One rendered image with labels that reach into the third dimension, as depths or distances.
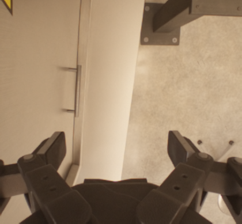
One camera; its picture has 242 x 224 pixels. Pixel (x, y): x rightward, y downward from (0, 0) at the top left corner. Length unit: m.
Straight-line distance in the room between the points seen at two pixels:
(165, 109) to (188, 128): 0.28
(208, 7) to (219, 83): 1.15
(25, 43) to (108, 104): 0.41
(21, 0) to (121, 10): 0.39
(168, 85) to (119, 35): 0.94
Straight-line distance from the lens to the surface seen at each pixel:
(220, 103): 1.70
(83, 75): 0.59
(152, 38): 1.42
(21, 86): 0.28
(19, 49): 0.27
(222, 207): 1.58
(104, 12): 0.62
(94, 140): 0.69
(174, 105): 1.53
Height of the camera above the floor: 1.41
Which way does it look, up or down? 75 degrees down
